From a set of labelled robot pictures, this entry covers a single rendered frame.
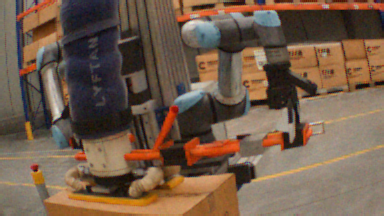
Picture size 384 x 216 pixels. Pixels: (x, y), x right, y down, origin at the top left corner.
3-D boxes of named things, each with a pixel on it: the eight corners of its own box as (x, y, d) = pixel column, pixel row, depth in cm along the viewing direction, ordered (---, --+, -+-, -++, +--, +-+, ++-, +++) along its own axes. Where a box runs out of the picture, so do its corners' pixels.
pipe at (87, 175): (67, 189, 180) (62, 174, 179) (96, 172, 202) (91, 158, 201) (144, 195, 166) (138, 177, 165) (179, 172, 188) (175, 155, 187)
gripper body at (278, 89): (275, 105, 163) (267, 61, 161) (300, 102, 159) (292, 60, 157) (268, 112, 156) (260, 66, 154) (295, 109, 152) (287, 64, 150)
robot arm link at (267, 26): (271, 10, 158) (280, 10, 150) (282, 44, 160) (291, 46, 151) (247, 11, 157) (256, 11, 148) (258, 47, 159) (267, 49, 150)
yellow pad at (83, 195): (68, 199, 179) (63, 186, 178) (79, 192, 188) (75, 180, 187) (145, 207, 164) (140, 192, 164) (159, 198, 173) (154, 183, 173)
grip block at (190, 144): (161, 168, 170) (156, 147, 169) (176, 159, 179) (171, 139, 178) (189, 166, 166) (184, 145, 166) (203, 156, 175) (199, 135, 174)
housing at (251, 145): (240, 158, 162) (237, 142, 161) (248, 151, 168) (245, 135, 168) (263, 154, 159) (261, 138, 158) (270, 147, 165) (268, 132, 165)
